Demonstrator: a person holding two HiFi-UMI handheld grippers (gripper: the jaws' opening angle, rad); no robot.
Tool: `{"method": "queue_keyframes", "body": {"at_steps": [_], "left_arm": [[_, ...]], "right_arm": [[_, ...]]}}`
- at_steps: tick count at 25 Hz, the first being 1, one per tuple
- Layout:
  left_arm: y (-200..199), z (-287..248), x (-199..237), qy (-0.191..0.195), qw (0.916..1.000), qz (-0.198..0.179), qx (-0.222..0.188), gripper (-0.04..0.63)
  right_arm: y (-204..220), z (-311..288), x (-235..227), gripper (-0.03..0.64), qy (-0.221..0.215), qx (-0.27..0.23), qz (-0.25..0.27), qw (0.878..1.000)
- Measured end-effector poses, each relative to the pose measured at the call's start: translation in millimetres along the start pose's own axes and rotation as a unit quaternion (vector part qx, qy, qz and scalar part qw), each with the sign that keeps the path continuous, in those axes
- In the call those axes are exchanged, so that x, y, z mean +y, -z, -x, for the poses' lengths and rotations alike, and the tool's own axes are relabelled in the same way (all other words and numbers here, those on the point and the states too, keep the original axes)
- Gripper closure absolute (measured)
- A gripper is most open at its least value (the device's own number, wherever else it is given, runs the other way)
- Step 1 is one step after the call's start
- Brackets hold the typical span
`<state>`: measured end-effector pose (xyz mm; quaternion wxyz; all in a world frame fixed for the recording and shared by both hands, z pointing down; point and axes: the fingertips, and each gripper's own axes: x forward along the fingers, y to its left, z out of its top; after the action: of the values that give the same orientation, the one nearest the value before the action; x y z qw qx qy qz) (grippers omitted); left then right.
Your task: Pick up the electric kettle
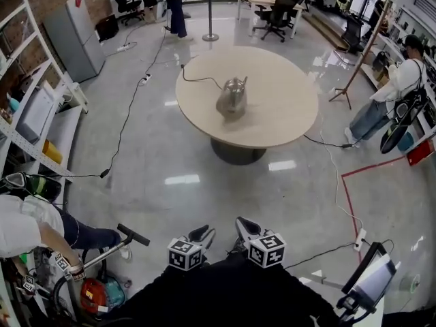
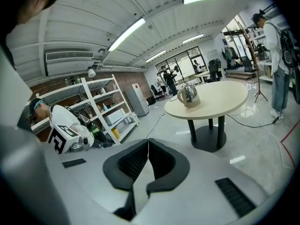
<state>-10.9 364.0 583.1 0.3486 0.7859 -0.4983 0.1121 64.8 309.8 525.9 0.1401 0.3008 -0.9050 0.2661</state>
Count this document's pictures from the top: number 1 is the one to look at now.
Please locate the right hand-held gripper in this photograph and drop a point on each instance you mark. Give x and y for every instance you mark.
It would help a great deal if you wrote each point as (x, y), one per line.
(265, 250)

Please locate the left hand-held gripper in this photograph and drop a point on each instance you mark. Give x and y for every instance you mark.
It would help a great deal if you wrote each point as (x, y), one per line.
(184, 254)

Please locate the steel electric kettle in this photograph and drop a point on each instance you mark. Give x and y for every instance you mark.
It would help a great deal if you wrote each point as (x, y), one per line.
(233, 94)

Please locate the person's black clothing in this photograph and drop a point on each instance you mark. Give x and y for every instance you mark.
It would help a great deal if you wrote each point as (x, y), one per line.
(221, 298)

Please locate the metal vacuum wand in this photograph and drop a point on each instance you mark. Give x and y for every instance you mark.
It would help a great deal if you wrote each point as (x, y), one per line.
(109, 252)

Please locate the red floor tape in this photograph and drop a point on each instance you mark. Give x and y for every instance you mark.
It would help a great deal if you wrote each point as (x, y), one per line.
(347, 199)

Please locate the white power strip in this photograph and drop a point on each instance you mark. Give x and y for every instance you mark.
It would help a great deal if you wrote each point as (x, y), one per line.
(360, 240)
(126, 46)
(146, 77)

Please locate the black tablet monitor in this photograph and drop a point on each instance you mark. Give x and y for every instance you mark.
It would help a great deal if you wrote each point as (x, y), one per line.
(361, 271)

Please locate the red teal vacuum cleaner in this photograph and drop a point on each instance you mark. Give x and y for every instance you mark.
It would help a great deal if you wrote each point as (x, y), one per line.
(92, 295)

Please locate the green white roll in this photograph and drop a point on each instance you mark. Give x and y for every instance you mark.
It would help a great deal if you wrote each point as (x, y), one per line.
(410, 282)

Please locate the black pouch with green trim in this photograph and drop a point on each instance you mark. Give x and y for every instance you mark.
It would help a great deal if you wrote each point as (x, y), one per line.
(41, 186)
(391, 138)

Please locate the white curved counter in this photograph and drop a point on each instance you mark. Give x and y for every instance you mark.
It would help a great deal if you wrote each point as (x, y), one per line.
(63, 138)

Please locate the yellow container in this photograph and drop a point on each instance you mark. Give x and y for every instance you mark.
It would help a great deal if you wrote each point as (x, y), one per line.
(51, 152)

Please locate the teal bin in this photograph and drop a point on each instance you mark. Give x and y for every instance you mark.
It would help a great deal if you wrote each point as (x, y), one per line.
(405, 141)

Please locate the wooden coat stand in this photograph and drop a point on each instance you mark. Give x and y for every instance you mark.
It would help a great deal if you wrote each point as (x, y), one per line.
(351, 80)

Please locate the red box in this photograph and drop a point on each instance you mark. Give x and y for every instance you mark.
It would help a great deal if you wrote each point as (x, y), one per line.
(421, 152)

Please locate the white shelf rack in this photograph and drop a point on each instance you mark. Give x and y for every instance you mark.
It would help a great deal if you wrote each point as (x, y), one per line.
(30, 148)

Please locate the black pole stand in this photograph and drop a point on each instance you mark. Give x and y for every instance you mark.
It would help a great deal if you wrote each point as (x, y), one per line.
(210, 37)

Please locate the white box appliance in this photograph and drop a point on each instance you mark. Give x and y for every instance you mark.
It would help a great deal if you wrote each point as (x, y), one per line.
(35, 114)

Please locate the wooden step platform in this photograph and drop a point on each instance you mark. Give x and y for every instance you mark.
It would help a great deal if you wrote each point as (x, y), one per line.
(323, 27)

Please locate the black bag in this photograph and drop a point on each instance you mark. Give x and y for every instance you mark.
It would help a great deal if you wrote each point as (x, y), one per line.
(107, 27)

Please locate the white display shelving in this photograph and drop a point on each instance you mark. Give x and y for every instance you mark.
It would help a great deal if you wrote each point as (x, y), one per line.
(385, 43)

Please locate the silver refrigerator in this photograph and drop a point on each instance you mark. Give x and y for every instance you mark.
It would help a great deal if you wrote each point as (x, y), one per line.
(75, 39)

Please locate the dark table pedestal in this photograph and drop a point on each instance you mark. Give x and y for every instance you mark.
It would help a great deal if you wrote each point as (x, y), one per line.
(238, 152)

